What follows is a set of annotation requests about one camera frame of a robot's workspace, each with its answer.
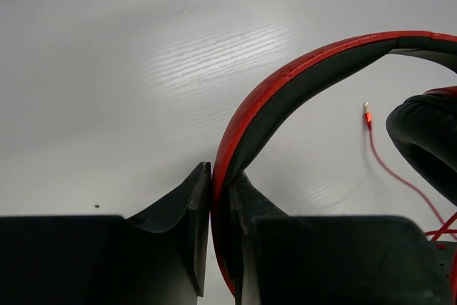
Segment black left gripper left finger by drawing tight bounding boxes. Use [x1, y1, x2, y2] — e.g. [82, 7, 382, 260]
[1, 162, 211, 304]

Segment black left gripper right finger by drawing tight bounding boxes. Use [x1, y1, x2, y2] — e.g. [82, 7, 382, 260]
[229, 174, 453, 304]

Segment red headphone cable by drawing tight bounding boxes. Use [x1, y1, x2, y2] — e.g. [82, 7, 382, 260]
[363, 101, 457, 249]

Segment red black headphones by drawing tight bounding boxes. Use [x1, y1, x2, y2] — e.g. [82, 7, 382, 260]
[211, 31, 456, 292]

